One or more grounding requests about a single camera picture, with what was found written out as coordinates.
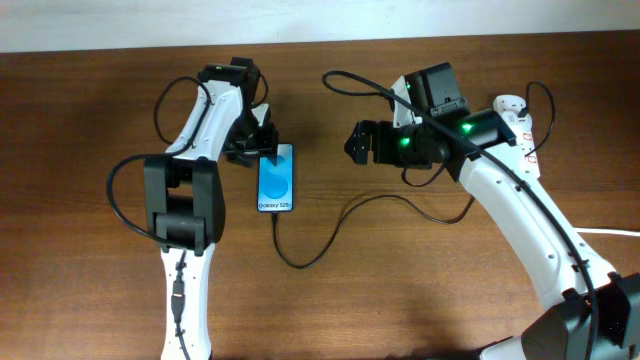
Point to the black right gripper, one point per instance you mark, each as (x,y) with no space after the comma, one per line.
(383,132)

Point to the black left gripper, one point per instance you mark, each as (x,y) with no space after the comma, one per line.
(266,145)

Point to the blue Galaxy smartphone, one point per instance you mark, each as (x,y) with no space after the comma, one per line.
(276,181)

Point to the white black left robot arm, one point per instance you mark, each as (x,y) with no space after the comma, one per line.
(185,207)

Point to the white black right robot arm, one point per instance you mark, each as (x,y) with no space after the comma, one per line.
(590,310)

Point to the black charger plug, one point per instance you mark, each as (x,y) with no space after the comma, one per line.
(523,112)

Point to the white power strip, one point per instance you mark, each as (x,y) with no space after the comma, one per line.
(509,107)

